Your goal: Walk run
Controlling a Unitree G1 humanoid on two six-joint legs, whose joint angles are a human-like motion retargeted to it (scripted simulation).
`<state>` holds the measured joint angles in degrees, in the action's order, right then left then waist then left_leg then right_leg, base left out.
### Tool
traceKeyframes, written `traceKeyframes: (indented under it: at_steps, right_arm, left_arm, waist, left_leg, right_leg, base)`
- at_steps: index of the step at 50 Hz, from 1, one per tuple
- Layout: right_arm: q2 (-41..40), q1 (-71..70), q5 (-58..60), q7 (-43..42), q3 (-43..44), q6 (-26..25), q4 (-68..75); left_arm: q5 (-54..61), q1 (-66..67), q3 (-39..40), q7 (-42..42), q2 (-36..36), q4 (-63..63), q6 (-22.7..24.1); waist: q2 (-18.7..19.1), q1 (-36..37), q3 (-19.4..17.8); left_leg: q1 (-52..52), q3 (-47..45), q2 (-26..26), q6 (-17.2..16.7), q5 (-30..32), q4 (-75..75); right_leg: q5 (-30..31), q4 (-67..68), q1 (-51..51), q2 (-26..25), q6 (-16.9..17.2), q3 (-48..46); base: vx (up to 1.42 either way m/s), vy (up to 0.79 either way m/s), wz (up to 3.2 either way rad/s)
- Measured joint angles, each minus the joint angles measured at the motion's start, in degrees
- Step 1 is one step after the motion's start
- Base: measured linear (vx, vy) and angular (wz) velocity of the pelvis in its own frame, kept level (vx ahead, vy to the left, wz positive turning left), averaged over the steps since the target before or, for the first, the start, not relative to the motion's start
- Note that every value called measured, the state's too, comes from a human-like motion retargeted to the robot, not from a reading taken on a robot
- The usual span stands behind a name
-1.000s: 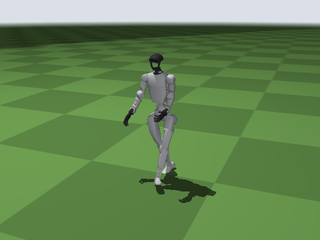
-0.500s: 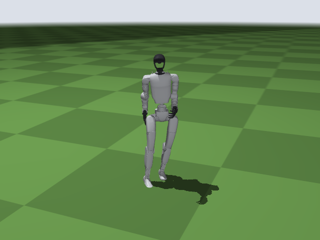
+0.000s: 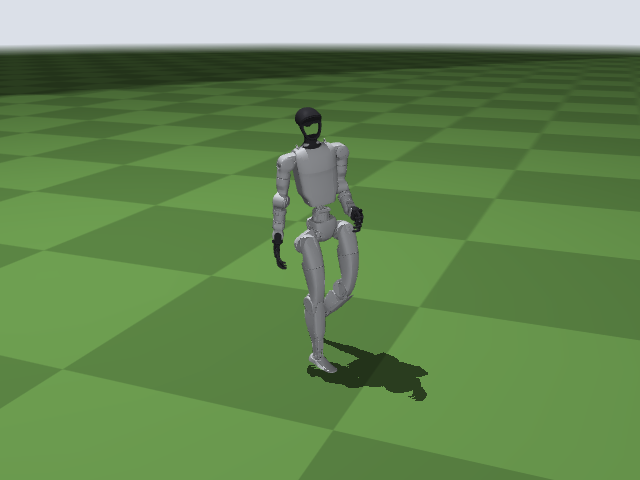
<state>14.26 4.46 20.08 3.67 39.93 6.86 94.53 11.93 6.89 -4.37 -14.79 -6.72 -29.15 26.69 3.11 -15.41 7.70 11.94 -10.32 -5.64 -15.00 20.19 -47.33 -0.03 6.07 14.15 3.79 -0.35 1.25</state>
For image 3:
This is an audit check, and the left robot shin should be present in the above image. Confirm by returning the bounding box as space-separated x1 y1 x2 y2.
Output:
324 290 353 317

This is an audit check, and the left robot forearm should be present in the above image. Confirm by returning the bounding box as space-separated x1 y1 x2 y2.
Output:
338 181 355 217

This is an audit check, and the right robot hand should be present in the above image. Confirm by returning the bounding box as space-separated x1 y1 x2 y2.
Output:
272 233 287 269

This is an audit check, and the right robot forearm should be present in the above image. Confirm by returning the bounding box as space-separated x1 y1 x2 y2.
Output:
272 195 287 240

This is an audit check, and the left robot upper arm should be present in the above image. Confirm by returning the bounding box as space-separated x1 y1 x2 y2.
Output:
331 142 349 194

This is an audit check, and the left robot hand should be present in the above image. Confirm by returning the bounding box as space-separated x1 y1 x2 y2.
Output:
350 206 363 232

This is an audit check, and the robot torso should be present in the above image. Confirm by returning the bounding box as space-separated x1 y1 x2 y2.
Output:
291 138 338 242

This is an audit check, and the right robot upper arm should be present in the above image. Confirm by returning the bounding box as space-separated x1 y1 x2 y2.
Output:
273 152 296 208

